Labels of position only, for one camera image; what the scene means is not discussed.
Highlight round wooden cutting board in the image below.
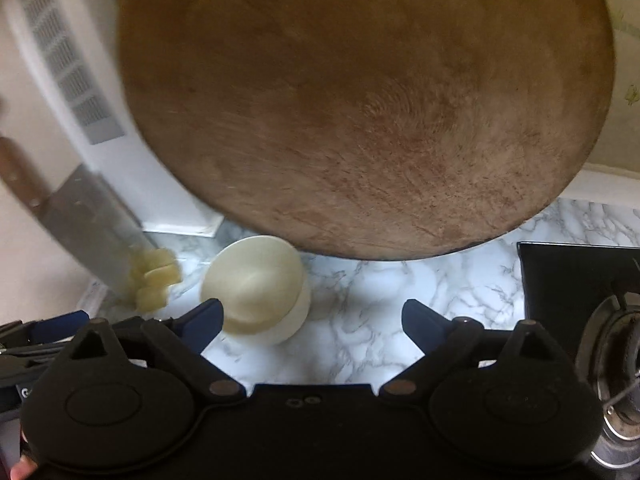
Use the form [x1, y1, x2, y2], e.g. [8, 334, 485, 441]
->
[118, 0, 615, 260]

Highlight kitchen cleaver wooden handle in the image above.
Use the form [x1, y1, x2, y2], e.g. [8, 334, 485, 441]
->
[0, 134, 156, 306]

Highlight black glass gas stove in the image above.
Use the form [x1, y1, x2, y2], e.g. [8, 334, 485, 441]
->
[518, 243, 639, 479]

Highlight yellow sponge block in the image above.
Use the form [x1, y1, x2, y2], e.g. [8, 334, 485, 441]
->
[128, 248, 182, 314]

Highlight left stove burner grate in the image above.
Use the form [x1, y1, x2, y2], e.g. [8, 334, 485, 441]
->
[575, 292, 639, 472]

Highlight person's left hand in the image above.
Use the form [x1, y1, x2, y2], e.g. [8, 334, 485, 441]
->
[10, 454, 38, 480]

